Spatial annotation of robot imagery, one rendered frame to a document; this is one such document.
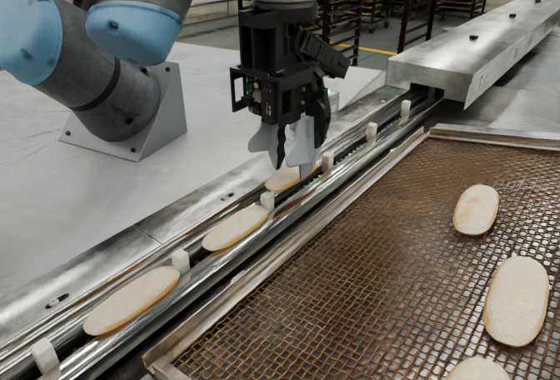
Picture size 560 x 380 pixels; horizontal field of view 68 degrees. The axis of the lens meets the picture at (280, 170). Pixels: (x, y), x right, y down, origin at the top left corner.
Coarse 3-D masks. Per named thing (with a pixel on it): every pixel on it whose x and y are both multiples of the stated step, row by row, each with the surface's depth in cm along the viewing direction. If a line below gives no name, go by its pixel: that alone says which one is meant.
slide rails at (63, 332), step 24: (408, 96) 89; (432, 96) 89; (384, 120) 77; (336, 144) 68; (336, 168) 61; (192, 240) 47; (240, 240) 47; (168, 264) 44; (120, 288) 41; (144, 312) 38; (48, 336) 36; (72, 336) 36; (24, 360) 34; (72, 360) 34
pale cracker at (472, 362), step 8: (464, 360) 26; (472, 360) 25; (480, 360) 25; (488, 360) 26; (456, 368) 25; (464, 368) 25; (472, 368) 25; (480, 368) 25; (488, 368) 25; (496, 368) 25; (448, 376) 25; (456, 376) 24; (464, 376) 24; (472, 376) 24; (480, 376) 24; (488, 376) 24; (496, 376) 24; (504, 376) 24
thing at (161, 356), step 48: (432, 144) 59; (480, 144) 57; (528, 144) 54; (384, 192) 48; (288, 240) 40; (432, 240) 39; (480, 240) 37; (240, 288) 35; (288, 288) 35; (480, 288) 32; (192, 336) 31; (240, 336) 31; (384, 336) 29; (480, 336) 28
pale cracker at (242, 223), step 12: (240, 216) 50; (252, 216) 50; (264, 216) 50; (216, 228) 48; (228, 228) 47; (240, 228) 48; (252, 228) 48; (204, 240) 46; (216, 240) 46; (228, 240) 46
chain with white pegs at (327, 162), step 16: (368, 128) 71; (384, 128) 76; (336, 160) 66; (272, 208) 53; (176, 256) 42; (96, 336) 38; (32, 352) 32; (48, 352) 33; (64, 352) 36; (48, 368) 33
